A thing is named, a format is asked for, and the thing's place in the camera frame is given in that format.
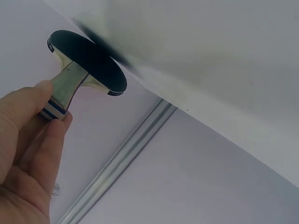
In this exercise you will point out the person's left hand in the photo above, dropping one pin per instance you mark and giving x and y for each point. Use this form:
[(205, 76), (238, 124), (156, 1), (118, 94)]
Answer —
[(25, 186)]

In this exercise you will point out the person's left fingers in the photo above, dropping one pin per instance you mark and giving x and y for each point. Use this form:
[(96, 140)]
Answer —
[(47, 149)]

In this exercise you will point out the person's left thumb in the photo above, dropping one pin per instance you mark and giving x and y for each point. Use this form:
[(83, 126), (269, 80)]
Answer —
[(29, 100)]

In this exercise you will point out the black table tennis paddle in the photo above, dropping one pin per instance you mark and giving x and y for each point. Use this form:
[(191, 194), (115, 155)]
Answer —
[(86, 56)]

